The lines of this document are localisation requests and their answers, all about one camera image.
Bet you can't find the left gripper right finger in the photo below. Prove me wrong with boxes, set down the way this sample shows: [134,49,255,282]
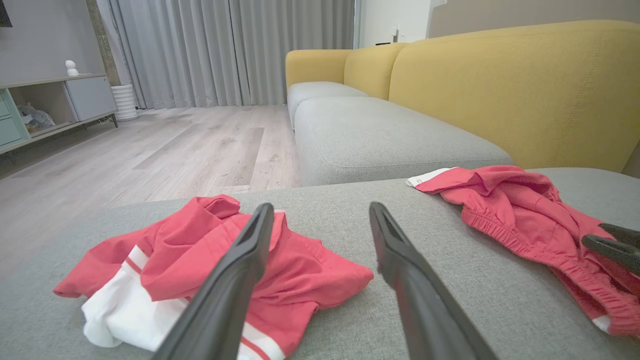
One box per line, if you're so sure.
[369,201,501,360]

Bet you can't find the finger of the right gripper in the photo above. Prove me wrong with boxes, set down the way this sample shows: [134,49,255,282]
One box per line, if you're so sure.
[581,234,640,276]
[598,223,640,249]

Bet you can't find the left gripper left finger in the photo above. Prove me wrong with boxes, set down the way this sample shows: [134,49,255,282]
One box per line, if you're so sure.
[152,203,275,360]

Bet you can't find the red and white t-shirt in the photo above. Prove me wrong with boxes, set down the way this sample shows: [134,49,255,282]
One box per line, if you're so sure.
[53,195,375,360]

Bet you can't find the red elastic waist shorts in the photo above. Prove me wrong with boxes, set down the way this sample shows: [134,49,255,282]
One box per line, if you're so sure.
[406,166,640,341]

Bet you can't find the large grey sofa chaise cushion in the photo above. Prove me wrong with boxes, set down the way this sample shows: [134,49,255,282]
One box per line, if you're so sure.
[0,167,640,360]

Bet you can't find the large yellow sofa backrest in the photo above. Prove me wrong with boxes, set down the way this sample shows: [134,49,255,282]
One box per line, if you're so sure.
[389,20,640,173]

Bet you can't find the grey sofa seat cushion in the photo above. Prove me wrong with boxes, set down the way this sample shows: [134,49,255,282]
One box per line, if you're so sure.
[294,96,513,187]
[287,81,368,128]

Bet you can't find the white ribbed cylinder appliance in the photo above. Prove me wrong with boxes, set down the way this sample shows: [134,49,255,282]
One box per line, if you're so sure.
[111,84,140,122]

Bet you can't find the grey and mint media cabinet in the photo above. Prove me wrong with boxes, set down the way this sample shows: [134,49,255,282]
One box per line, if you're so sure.
[0,74,119,156]

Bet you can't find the small yellow sofa backrest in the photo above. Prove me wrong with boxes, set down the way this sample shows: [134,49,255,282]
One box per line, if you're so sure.
[344,43,408,101]

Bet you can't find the grey pleated curtain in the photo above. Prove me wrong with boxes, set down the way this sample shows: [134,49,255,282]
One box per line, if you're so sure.
[97,0,356,110]

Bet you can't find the clutter inside cabinet shelf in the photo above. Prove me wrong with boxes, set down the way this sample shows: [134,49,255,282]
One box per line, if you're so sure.
[17,102,56,133]

